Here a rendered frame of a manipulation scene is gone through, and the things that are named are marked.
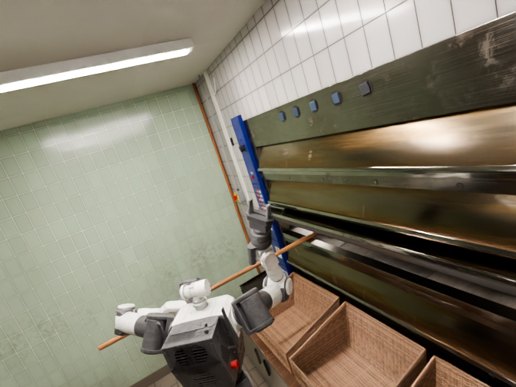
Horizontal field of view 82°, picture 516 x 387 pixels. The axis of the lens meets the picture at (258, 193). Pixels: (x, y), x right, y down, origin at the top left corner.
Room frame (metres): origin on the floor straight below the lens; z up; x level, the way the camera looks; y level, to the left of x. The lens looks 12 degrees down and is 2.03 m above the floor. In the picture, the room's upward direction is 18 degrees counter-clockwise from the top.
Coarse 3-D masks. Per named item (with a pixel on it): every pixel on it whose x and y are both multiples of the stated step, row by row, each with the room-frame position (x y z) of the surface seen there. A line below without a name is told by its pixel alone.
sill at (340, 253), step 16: (336, 256) 1.64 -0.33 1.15; (352, 256) 1.53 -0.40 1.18; (384, 272) 1.31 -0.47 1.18; (400, 272) 1.26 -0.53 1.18; (416, 288) 1.15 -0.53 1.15; (432, 288) 1.08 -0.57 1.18; (448, 288) 1.05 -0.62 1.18; (464, 304) 0.96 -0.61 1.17; (480, 304) 0.92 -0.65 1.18; (496, 304) 0.90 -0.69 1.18; (496, 320) 0.86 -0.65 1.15; (512, 320) 0.82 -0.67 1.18
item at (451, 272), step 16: (320, 224) 1.57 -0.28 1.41; (336, 224) 1.53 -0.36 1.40; (352, 224) 1.49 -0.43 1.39; (352, 240) 1.24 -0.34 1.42; (384, 240) 1.17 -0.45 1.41; (400, 240) 1.15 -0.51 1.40; (416, 240) 1.12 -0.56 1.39; (400, 256) 1.01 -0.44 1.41; (448, 256) 0.92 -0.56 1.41; (464, 256) 0.91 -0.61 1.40; (480, 256) 0.89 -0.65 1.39; (496, 256) 0.87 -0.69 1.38; (448, 272) 0.84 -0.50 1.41; (496, 272) 0.77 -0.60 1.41; (512, 272) 0.76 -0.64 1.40; (496, 288) 0.72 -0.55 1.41; (512, 288) 0.68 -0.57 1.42
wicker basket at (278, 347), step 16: (304, 288) 2.04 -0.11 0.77; (320, 288) 1.86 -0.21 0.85; (288, 304) 2.13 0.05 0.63; (304, 304) 2.04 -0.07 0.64; (320, 304) 1.86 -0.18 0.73; (336, 304) 1.68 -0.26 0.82; (288, 320) 1.99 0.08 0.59; (304, 320) 1.94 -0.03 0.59; (320, 320) 1.63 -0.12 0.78; (288, 336) 1.83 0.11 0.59; (304, 336) 1.57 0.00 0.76; (288, 352) 1.52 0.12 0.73; (288, 368) 1.55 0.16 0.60
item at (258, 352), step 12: (300, 300) 2.20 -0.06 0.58; (288, 312) 2.10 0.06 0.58; (252, 336) 1.96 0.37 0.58; (252, 348) 2.07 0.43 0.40; (264, 348) 1.80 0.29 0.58; (252, 360) 2.26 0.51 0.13; (264, 360) 1.79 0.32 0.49; (276, 360) 1.66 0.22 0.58; (264, 372) 1.96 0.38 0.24; (276, 372) 1.61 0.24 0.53; (288, 372) 1.53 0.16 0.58; (276, 384) 1.72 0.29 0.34; (288, 384) 1.45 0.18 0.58
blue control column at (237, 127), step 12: (240, 120) 2.30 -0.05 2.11; (240, 132) 2.33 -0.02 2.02; (240, 144) 2.40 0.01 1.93; (252, 156) 2.30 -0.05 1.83; (252, 168) 2.34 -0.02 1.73; (252, 180) 2.41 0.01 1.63; (264, 192) 2.30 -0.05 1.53; (276, 228) 2.30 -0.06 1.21; (276, 240) 2.32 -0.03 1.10; (288, 264) 2.30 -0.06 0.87
